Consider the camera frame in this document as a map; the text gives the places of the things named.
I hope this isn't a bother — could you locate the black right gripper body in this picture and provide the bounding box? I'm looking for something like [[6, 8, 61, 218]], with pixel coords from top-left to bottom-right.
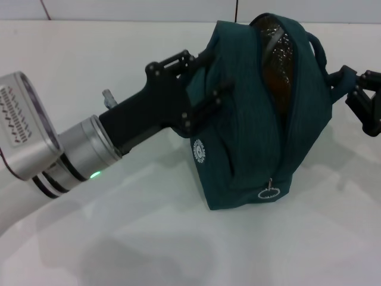
[[360, 92, 381, 138]]

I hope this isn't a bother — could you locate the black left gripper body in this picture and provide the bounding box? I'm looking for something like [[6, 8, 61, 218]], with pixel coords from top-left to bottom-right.
[[98, 61, 198, 156]]

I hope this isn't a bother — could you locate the dark teal fabric bag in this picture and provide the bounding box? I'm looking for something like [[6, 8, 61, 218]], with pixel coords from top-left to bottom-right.
[[175, 11, 338, 212]]

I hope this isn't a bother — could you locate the black cable with silver plug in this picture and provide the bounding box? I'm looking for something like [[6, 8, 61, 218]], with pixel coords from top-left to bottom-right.
[[102, 88, 117, 108]]

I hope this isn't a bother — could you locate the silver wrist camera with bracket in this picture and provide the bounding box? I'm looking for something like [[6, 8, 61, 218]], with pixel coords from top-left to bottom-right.
[[0, 70, 65, 182]]

